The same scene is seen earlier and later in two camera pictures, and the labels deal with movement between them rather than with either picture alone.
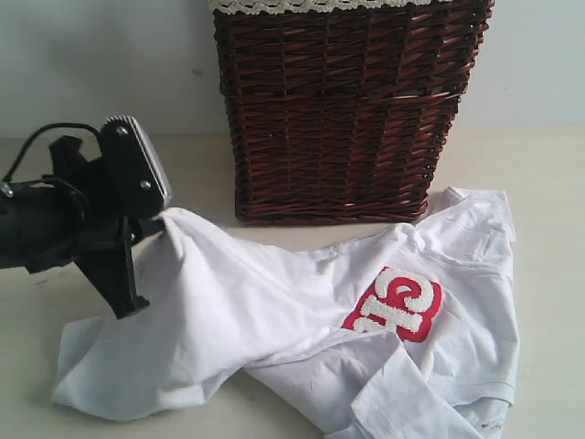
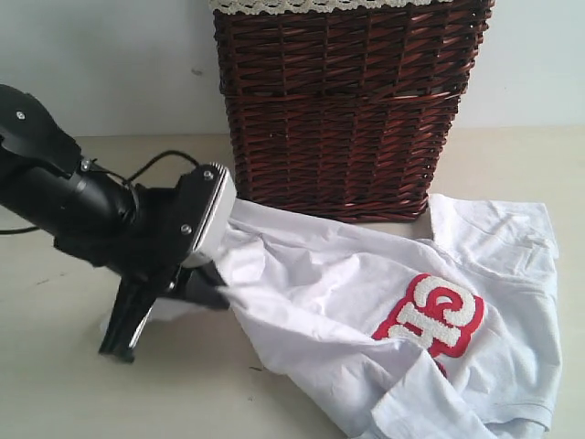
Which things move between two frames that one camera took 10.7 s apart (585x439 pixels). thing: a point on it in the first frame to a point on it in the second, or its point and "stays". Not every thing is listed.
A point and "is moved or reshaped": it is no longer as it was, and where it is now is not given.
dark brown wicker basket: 346,116 stays
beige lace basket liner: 289,6 stays
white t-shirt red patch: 399,332 is moved or reshaped
